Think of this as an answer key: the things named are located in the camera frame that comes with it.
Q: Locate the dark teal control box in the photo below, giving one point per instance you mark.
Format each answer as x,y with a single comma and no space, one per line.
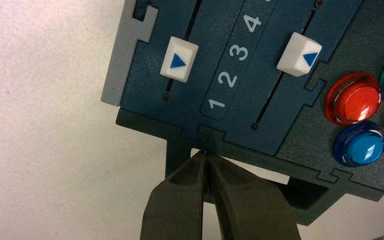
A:
208,39

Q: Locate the blue round push button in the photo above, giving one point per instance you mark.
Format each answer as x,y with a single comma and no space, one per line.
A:
359,145

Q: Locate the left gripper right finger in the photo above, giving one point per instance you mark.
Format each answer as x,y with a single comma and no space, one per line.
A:
248,208

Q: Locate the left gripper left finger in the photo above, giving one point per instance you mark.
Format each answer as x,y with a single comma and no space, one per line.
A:
175,208

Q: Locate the white slider knob blue triangle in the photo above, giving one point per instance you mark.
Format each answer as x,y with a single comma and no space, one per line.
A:
294,53
178,59

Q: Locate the red round push button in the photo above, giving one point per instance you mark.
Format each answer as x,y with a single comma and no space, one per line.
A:
354,99

